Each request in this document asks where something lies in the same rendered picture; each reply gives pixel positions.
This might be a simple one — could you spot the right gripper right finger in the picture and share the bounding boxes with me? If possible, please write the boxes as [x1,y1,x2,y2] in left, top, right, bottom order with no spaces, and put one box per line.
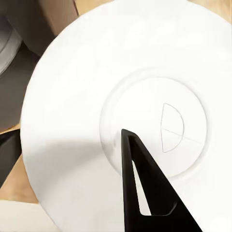
[121,129,203,232]

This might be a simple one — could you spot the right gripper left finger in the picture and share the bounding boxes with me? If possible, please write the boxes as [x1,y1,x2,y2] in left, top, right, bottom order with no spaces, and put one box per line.
[0,129,22,188]

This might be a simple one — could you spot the saucer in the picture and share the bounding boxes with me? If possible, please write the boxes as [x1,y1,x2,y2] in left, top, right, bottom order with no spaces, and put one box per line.
[20,0,232,232]

